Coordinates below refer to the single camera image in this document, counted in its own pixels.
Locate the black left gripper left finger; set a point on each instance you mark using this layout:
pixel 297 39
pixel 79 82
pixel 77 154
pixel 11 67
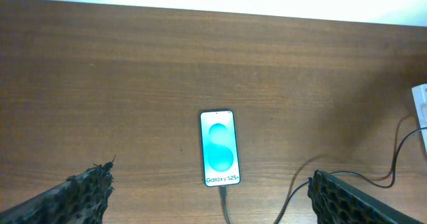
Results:
pixel 81 198

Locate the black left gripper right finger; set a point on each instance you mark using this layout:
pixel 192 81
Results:
pixel 335 201

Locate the blue Galaxy smartphone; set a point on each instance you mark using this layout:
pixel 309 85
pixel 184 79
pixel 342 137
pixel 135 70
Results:
pixel 219 147

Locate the white power strip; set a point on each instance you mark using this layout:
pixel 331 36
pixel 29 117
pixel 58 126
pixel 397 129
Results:
pixel 419 98

